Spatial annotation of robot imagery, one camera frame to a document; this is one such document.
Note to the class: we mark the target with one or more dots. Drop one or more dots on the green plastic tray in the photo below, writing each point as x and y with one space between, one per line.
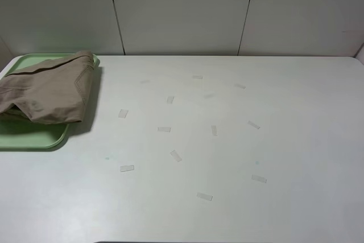
20 134

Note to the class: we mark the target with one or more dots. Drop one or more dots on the khaki shorts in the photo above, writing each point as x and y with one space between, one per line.
54 91

